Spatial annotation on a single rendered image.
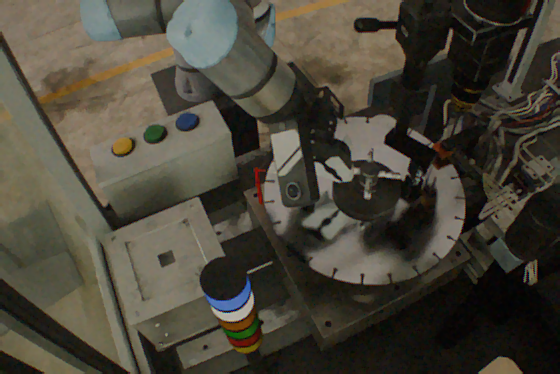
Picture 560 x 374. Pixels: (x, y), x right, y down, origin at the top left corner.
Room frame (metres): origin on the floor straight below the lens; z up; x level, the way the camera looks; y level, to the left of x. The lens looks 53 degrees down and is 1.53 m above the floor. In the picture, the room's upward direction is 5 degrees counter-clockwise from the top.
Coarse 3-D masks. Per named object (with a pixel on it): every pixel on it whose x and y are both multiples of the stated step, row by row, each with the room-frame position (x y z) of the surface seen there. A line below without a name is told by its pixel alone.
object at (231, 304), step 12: (216, 264) 0.19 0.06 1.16; (228, 264) 0.18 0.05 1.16; (240, 264) 0.18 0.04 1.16; (204, 276) 0.17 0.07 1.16; (216, 276) 0.17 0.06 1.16; (228, 276) 0.17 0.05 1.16; (240, 276) 0.17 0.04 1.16; (204, 288) 0.16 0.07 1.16; (216, 288) 0.16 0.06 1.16; (228, 288) 0.16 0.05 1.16; (240, 288) 0.16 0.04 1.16; (216, 300) 0.15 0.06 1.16; (228, 300) 0.15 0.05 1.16; (240, 300) 0.15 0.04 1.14
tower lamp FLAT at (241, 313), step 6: (252, 294) 0.17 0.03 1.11; (252, 300) 0.17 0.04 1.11; (210, 306) 0.16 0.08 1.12; (246, 306) 0.16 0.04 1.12; (252, 306) 0.16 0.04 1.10; (216, 312) 0.15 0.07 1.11; (222, 312) 0.15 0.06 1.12; (228, 312) 0.15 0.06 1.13; (234, 312) 0.15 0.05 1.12; (240, 312) 0.15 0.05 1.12; (246, 312) 0.16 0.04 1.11; (222, 318) 0.15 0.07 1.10; (228, 318) 0.15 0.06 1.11; (234, 318) 0.15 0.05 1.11; (240, 318) 0.15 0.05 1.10
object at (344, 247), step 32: (352, 128) 0.54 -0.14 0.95; (384, 128) 0.53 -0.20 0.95; (352, 160) 0.46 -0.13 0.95; (384, 160) 0.46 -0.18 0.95; (448, 160) 0.45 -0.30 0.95; (320, 192) 0.40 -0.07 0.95; (416, 192) 0.39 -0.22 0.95; (448, 192) 0.38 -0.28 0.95; (288, 224) 0.35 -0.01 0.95; (320, 224) 0.34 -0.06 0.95; (352, 224) 0.34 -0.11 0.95; (384, 224) 0.33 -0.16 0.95; (416, 224) 0.33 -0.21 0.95; (448, 224) 0.32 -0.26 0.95; (320, 256) 0.29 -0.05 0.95; (352, 256) 0.28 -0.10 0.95; (384, 256) 0.28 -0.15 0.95; (416, 256) 0.27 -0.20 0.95
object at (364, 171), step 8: (368, 152) 0.44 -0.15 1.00; (368, 160) 0.42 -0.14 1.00; (360, 168) 0.40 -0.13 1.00; (368, 168) 0.40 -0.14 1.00; (376, 168) 0.40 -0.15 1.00; (360, 176) 0.40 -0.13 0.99; (368, 176) 0.39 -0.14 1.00; (376, 176) 0.39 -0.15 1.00; (384, 176) 0.39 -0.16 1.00; (392, 176) 0.39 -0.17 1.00; (368, 184) 0.38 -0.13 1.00; (368, 192) 0.36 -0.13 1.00
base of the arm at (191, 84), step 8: (176, 72) 0.92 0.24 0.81; (184, 72) 0.89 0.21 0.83; (192, 72) 0.88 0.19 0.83; (200, 72) 0.88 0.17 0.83; (176, 80) 0.91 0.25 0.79; (184, 80) 0.89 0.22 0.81; (192, 80) 0.88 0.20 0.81; (200, 80) 0.88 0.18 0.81; (208, 80) 0.88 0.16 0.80; (176, 88) 0.91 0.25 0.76; (184, 88) 0.88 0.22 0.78; (192, 88) 0.88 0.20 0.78; (200, 88) 0.87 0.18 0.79; (208, 88) 0.87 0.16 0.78; (216, 88) 0.88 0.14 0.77; (184, 96) 0.88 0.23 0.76; (192, 96) 0.87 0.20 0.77; (200, 96) 0.86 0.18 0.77; (208, 96) 0.87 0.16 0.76; (216, 96) 0.87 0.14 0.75
